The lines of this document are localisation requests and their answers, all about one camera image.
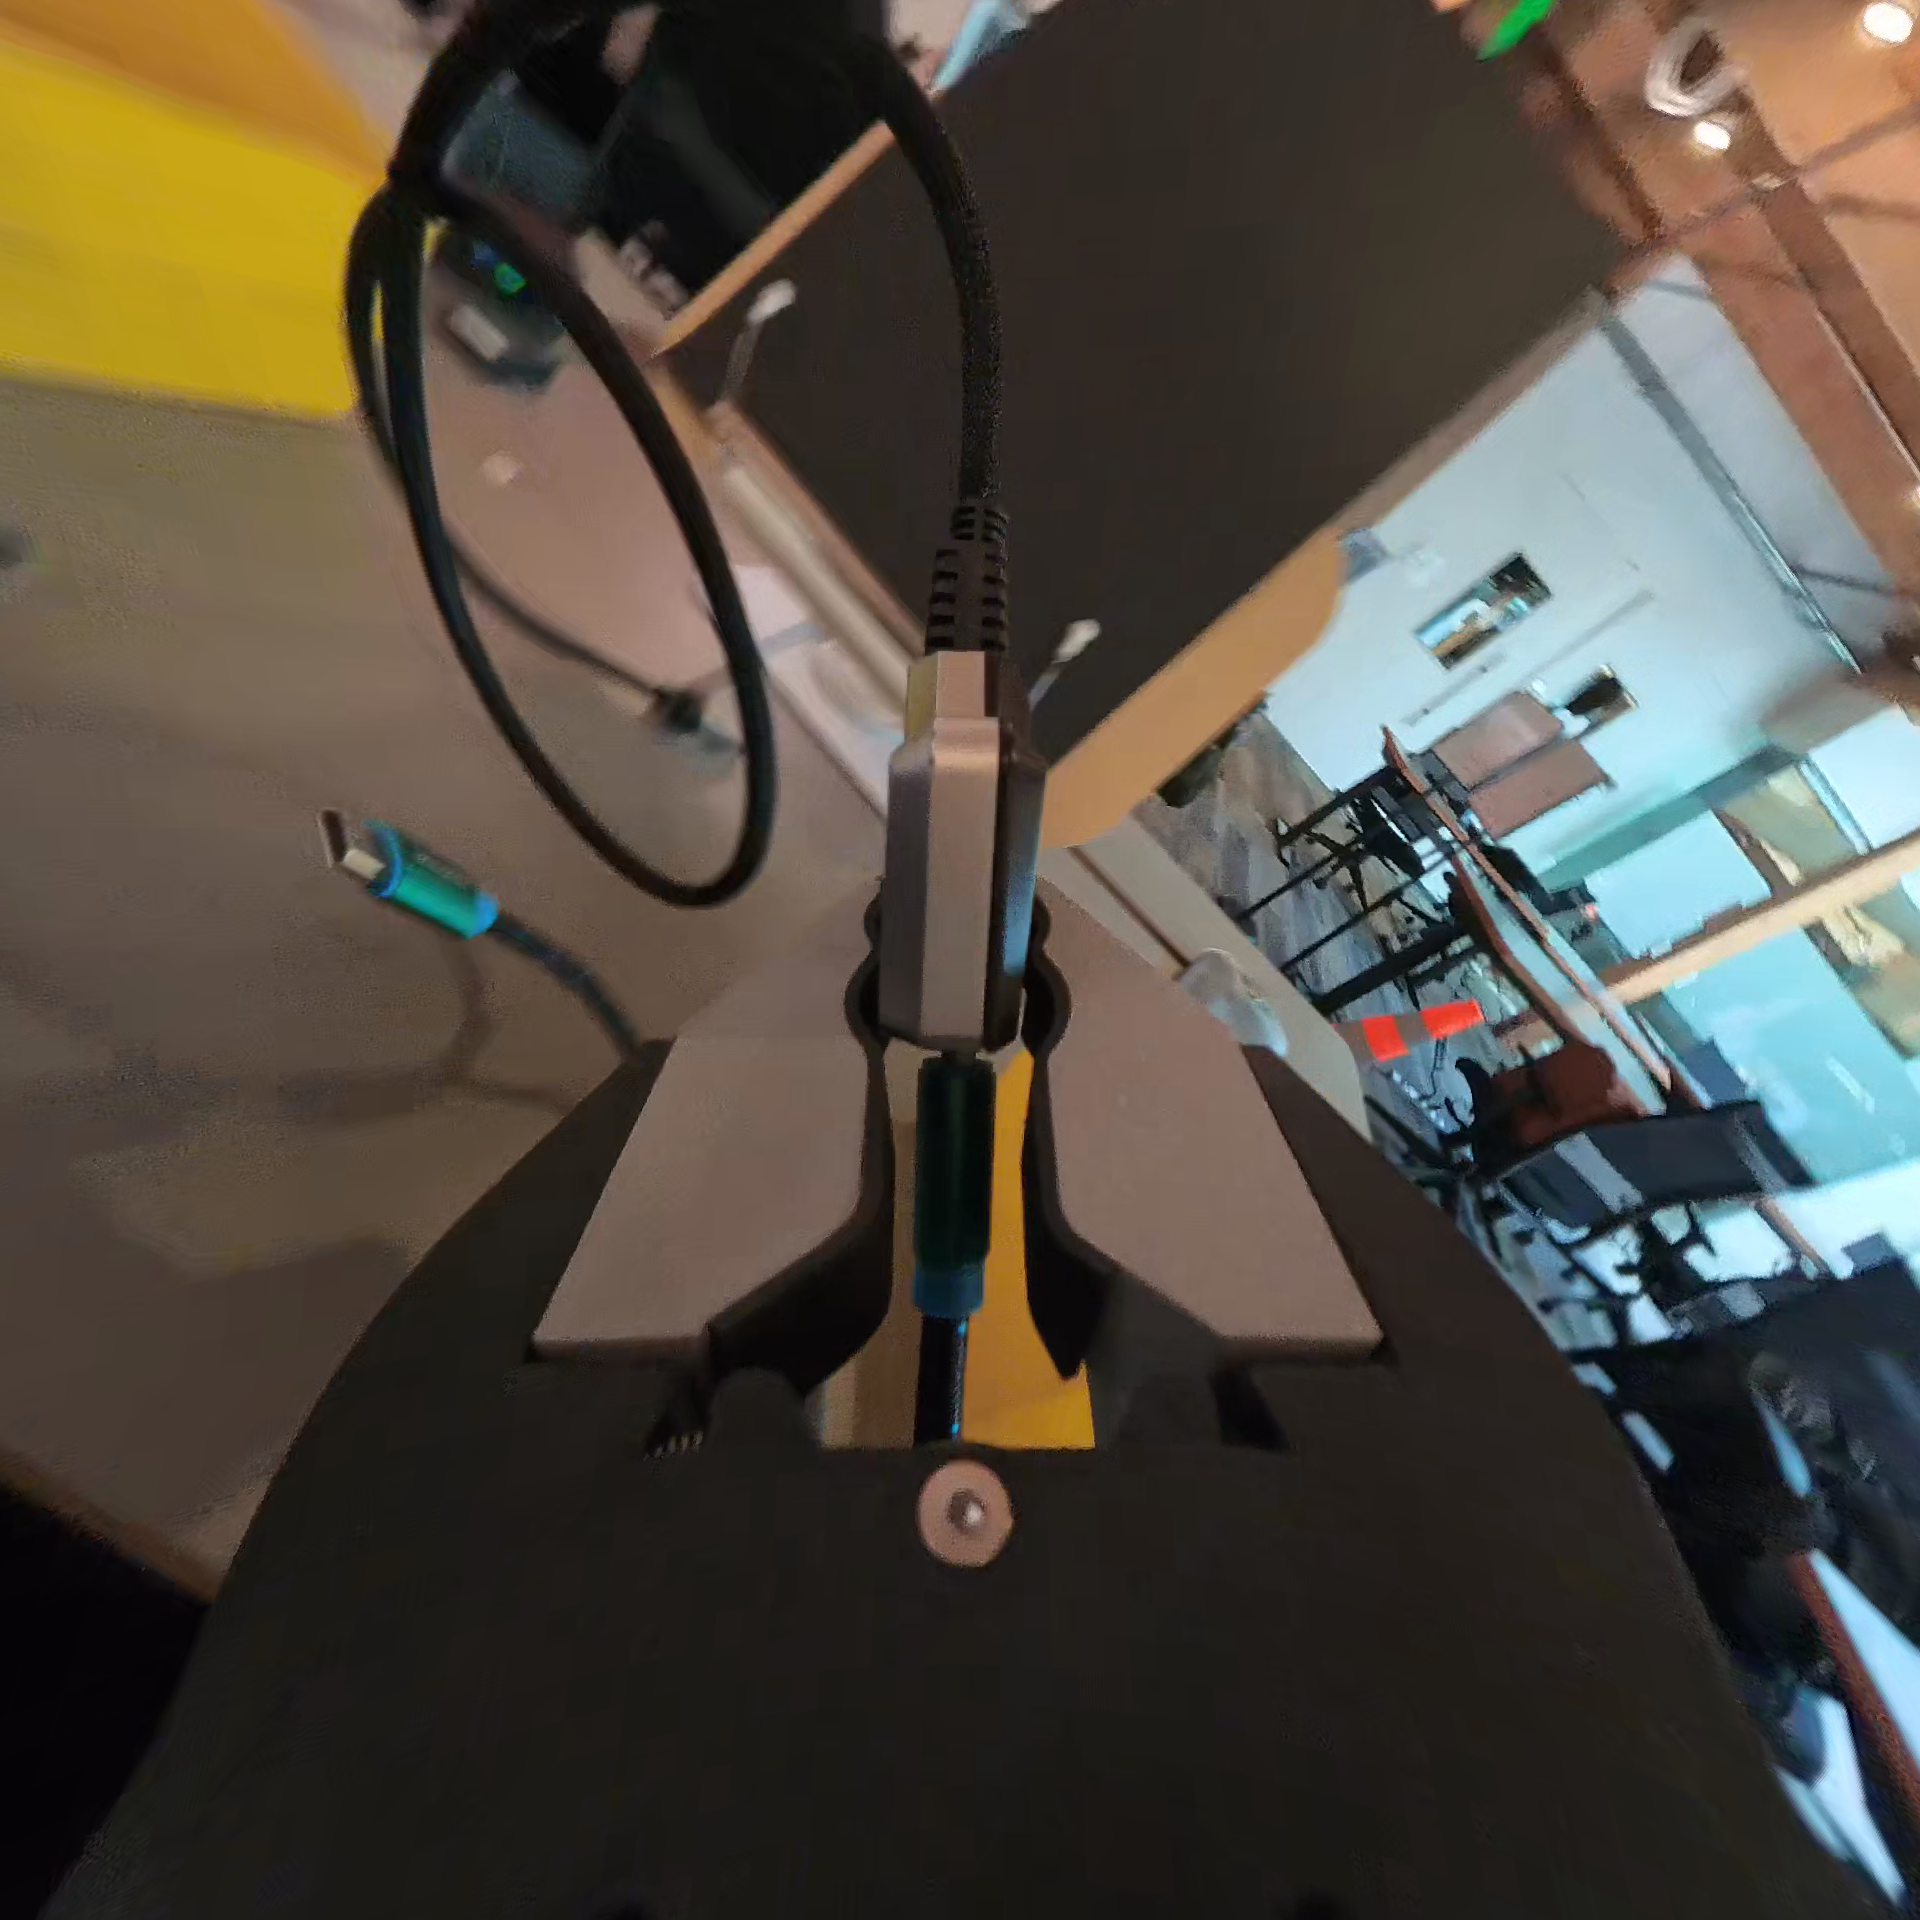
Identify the row of black office chairs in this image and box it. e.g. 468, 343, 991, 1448
1440, 1050, 1920, 1651

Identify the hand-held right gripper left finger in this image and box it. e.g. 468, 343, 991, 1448
531, 882, 899, 1363

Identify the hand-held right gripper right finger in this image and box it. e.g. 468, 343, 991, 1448
1023, 888, 1382, 1360

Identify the black board on white stand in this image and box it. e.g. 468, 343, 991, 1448
652, 0, 1638, 1142

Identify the brown perforated board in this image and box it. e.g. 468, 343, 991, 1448
1424, 692, 1613, 841

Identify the orange traffic cone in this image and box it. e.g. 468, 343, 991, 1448
1355, 1002, 1488, 1064

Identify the black braided hdmi cable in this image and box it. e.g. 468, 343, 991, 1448
313, 806, 1000, 1452

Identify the metal hdmi port hub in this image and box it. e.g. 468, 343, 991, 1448
342, 0, 1051, 1055

